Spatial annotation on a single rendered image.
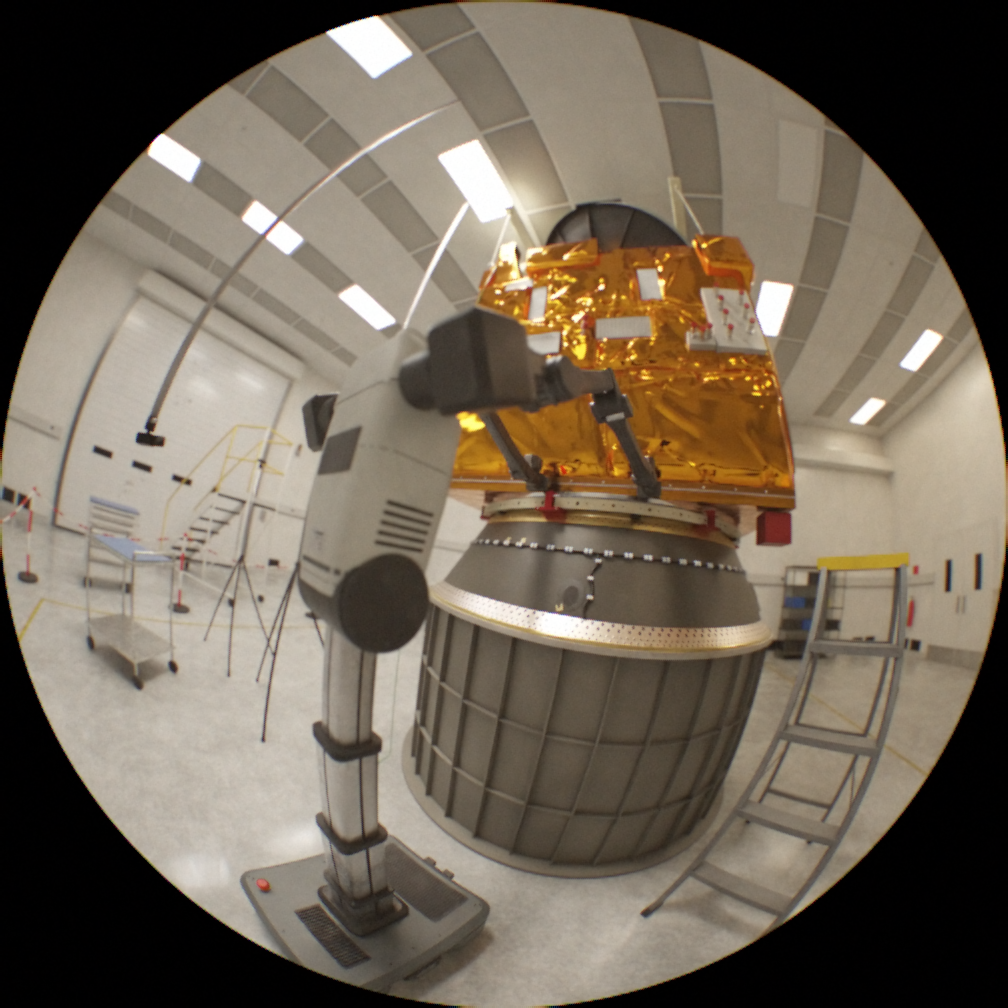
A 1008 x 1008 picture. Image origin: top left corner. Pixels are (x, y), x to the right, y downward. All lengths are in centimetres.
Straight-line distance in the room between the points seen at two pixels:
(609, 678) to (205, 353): 822
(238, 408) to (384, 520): 764
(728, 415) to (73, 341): 921
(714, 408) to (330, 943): 237
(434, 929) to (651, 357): 244
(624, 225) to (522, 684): 321
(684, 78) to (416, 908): 516
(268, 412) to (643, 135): 830
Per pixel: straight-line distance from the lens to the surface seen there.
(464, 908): 128
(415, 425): 47
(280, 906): 127
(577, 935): 159
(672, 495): 145
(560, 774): 136
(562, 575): 124
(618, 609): 117
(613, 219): 314
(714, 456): 148
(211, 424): 779
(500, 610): 125
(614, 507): 134
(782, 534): 159
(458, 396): 37
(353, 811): 74
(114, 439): 766
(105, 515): 451
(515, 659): 122
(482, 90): 395
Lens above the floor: 140
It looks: 10 degrees up
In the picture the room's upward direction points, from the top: 9 degrees clockwise
